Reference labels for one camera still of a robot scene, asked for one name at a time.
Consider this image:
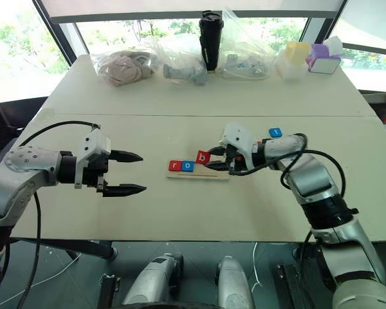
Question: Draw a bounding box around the plastic bag with plush toy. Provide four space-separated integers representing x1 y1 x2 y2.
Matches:
90 48 156 88

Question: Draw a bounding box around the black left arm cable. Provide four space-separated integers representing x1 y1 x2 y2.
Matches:
17 120 102 309

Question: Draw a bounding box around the purple tissue box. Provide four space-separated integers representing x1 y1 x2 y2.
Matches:
304 35 344 75

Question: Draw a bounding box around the plastic bag with white parts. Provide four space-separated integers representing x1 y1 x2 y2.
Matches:
217 8 279 80

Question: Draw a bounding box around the plastic bag with grey tool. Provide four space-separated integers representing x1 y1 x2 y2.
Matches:
147 34 210 87

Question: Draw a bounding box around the black metal floor bracket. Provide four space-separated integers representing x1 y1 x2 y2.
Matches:
275 263 307 309
98 272 122 309

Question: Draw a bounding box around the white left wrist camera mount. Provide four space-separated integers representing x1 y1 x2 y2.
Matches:
73 127 112 189

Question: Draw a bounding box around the yellow plastic cup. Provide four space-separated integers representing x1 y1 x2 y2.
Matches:
282 41 311 65

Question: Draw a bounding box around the red letter b block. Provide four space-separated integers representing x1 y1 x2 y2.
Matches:
196 150 212 165

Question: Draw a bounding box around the translucent white plastic container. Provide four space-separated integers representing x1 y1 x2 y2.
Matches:
274 51 307 82

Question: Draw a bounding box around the black travel tumbler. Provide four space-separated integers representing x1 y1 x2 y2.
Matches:
198 10 225 72

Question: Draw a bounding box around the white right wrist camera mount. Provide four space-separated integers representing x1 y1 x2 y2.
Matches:
219 122 255 171

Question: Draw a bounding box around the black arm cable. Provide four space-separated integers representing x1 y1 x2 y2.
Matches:
228 133 347 207
17 120 102 309

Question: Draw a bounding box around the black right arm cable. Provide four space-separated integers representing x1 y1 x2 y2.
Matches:
228 133 347 207

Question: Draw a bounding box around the black office chair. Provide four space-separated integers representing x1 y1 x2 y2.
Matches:
0 80 50 154

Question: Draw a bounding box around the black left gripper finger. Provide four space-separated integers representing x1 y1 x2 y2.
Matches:
102 183 148 198
107 149 145 164

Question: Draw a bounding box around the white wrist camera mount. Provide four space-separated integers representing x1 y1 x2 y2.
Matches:
73 127 112 189
219 122 255 171

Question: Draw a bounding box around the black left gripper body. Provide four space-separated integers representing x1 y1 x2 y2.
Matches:
82 159 110 194

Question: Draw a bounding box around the black table frame bar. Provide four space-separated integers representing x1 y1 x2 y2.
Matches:
40 238 119 261

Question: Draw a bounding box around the silver rounded robot leg casing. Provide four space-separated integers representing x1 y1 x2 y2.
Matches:
121 252 185 307
216 255 255 309

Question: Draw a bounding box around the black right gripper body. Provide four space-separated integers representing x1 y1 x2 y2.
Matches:
225 144 247 176

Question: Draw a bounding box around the wooden letter tray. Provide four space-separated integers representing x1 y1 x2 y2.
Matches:
165 160 230 182

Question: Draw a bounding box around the white floor cable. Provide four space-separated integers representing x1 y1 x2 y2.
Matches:
251 242 262 292
0 252 83 308

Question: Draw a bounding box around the black window frame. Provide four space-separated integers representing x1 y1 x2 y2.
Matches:
32 0 349 62

